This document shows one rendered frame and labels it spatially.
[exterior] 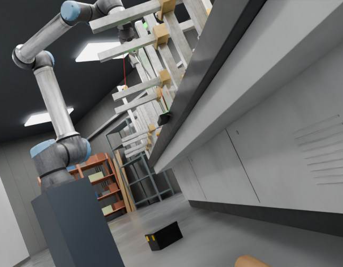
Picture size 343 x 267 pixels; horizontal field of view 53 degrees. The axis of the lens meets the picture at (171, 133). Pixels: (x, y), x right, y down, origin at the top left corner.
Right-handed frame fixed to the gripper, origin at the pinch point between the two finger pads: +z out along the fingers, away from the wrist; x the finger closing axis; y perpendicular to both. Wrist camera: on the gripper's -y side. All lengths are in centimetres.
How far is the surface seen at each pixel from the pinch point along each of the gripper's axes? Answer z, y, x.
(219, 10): 33, -94, -4
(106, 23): 7, -53, 13
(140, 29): -11.1, 0.6, -7.3
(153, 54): 2.8, 0.6, -8.1
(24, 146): -205, 925, 272
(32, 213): -6, 896, 313
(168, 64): 18.1, -24.4, -6.5
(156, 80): 16.7, -3.2, -3.5
